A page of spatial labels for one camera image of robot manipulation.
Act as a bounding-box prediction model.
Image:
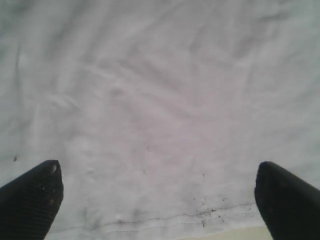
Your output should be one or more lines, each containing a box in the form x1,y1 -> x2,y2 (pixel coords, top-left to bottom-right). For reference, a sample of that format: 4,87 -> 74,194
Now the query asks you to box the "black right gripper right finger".
254,161 -> 320,240

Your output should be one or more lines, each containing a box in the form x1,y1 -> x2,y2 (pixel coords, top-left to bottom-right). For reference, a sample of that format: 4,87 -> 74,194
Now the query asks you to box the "white t-shirt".
0,0 -> 320,240

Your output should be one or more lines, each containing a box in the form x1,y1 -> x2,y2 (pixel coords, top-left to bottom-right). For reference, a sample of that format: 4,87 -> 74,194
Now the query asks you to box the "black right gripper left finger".
0,159 -> 64,240

